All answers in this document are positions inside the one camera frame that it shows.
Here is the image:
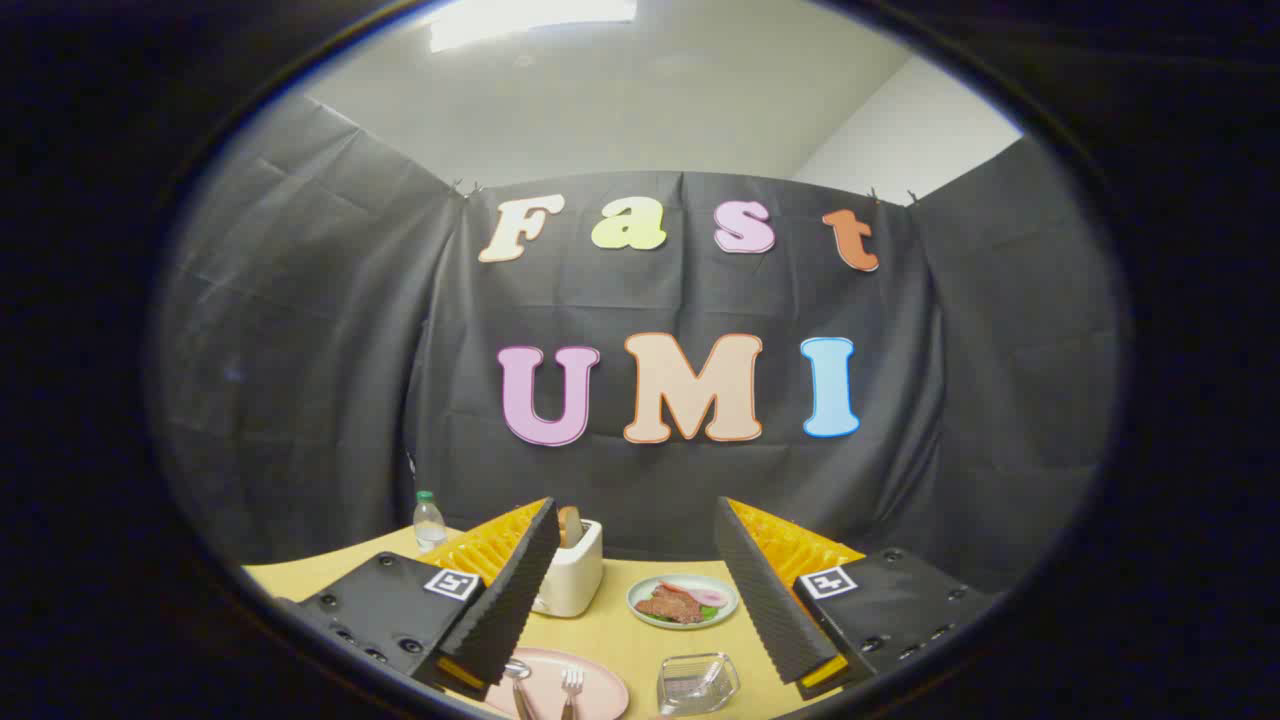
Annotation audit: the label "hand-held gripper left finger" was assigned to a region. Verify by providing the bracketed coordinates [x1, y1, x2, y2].
[275, 497, 563, 701]

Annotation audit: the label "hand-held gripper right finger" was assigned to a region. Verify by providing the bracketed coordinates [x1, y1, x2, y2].
[714, 496, 1001, 701]

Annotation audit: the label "wooden handled metal spoon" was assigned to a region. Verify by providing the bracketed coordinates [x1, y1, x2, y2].
[503, 658, 537, 720]

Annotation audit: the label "light green food plate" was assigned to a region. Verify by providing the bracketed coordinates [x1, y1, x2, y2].
[627, 573, 740, 631]

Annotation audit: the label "cream white toaster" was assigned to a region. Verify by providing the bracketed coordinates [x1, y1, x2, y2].
[533, 518, 605, 618]

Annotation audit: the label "brown meat slices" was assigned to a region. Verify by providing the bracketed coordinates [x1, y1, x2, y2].
[635, 585, 704, 626]

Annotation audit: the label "clear plastic water bottle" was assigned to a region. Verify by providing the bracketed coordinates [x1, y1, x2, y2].
[413, 490, 448, 554]

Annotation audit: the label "large pink plate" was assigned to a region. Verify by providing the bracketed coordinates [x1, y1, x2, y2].
[485, 647, 631, 720]

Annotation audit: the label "metal wire cutlery basket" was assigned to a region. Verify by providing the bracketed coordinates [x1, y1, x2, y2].
[657, 652, 741, 717]

